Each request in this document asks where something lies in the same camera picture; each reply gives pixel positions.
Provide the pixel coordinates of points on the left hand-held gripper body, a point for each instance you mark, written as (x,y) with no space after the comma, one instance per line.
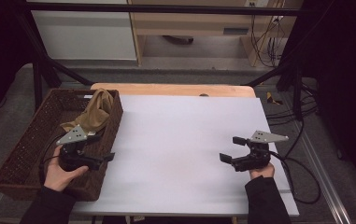
(73,135)

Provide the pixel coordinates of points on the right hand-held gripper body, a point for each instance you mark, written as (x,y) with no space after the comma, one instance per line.
(253,157)

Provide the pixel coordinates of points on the person's right hand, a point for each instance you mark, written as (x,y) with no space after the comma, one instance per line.
(261,172)

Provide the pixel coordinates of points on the person's left hand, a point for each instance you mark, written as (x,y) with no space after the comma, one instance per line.
(57,179)

